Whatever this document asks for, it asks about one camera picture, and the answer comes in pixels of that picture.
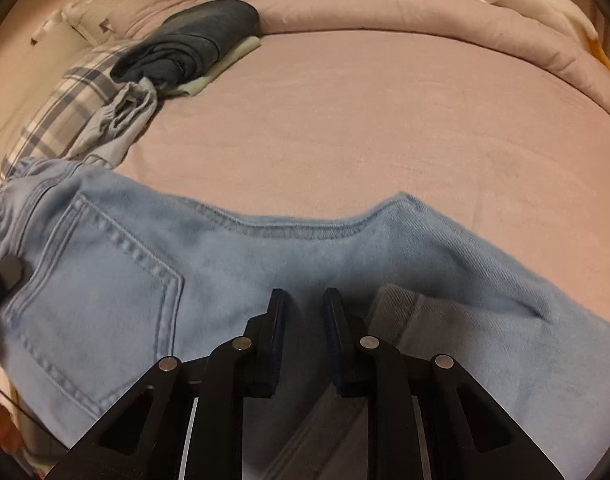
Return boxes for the white plush toy black marks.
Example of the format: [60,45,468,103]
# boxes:
[31,12,71,45]

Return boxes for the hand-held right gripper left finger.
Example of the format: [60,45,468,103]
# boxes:
[45,288,288,480]

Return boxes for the plaid grey white cloth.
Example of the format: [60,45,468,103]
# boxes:
[0,42,136,181]

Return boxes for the pink duvet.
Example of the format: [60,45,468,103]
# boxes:
[105,0,610,126]

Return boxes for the crumpled light blue garment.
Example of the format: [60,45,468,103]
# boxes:
[68,79,159,168]

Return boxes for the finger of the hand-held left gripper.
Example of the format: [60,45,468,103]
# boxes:
[0,255,25,306]

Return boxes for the folded light green cloth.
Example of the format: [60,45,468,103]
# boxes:
[160,35,262,98]

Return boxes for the folded dark blue jeans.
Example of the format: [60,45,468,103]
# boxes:
[110,0,261,96]

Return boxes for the light blue denim pants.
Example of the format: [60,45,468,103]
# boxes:
[0,157,610,480]

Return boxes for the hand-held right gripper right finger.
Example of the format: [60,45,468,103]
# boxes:
[321,287,566,480]

